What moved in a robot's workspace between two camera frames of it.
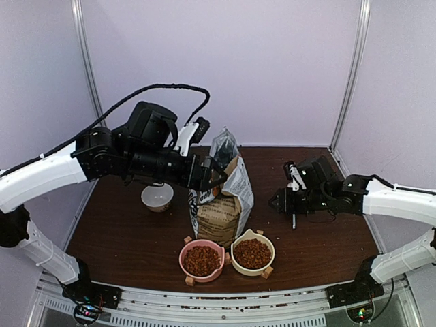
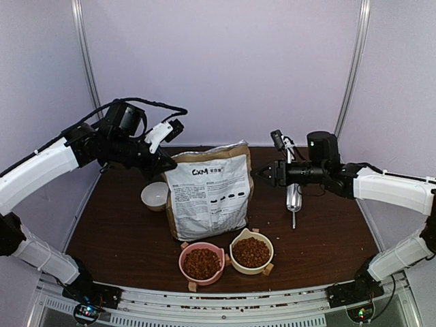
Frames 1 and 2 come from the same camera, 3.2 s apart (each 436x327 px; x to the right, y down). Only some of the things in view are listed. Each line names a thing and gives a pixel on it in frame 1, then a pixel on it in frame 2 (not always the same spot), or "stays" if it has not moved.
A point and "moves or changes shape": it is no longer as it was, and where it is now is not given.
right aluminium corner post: (349, 97) stays
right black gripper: (285, 204) to (279, 169)
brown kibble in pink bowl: (201, 260) stays
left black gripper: (201, 182) to (157, 164)
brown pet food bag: (218, 213) moves or changes shape
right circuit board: (361, 314) stays
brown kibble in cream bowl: (252, 253) stays
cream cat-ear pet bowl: (251, 253) stays
